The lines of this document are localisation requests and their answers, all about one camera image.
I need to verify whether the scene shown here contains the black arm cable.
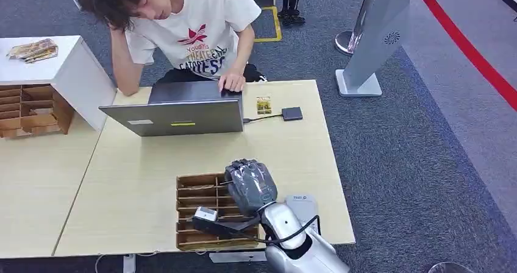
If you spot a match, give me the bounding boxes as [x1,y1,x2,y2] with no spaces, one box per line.
[242,214,321,246]

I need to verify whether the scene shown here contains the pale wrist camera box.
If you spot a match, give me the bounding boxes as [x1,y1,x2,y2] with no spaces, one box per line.
[193,206,219,223]

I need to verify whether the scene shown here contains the clear glass rim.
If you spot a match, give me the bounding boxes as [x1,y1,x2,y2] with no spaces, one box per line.
[427,261,476,273]

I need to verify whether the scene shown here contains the yellow printed card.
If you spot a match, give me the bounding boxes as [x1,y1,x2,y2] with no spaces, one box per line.
[255,96,273,116]

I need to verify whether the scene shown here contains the black robot legs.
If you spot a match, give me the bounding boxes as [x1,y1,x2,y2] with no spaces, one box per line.
[277,0,307,26]

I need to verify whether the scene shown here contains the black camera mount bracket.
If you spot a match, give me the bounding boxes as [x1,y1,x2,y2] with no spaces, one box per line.
[191,215,264,241]

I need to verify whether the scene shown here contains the small black square device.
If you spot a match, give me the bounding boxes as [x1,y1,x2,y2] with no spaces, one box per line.
[280,106,304,122]

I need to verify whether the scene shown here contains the wooden slotted card box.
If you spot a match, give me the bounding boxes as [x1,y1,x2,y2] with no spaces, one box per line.
[175,172,261,252]

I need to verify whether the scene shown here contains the stack of printed cards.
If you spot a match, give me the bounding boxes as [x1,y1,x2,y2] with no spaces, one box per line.
[5,38,59,65]

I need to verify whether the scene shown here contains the wooden box under white cabinet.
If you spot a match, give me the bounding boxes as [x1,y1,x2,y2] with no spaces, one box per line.
[0,84,76,140]

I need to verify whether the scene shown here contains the white cabinet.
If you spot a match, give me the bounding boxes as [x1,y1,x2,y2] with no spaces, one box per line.
[0,35,118,132]

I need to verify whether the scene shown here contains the white desk device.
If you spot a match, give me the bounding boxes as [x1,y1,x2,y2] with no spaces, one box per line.
[284,194,321,236]

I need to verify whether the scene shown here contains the person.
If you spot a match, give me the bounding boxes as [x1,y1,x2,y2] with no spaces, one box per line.
[74,0,268,98]

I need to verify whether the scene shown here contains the person's left hand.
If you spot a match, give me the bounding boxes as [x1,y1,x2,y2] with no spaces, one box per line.
[217,71,247,93]

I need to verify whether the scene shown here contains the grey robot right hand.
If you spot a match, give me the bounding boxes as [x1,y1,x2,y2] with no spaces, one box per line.
[224,158,279,217]

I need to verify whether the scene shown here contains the grey laptop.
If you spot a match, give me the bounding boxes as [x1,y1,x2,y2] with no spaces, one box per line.
[98,80,246,138]

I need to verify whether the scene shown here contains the grey kiosk stand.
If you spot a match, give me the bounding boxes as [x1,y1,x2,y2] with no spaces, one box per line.
[335,0,412,98]

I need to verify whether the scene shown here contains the white desk crossbar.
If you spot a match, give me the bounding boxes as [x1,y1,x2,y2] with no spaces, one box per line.
[208,250,268,264]

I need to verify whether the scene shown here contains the chrome stanchion base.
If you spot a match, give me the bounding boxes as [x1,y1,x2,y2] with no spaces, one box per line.
[334,29,363,57]

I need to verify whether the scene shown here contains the white desk leg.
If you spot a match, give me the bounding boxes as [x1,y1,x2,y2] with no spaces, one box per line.
[122,254,137,273]

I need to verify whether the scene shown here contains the thin black laptop cable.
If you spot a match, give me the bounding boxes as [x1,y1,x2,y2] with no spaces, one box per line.
[243,113,283,124]

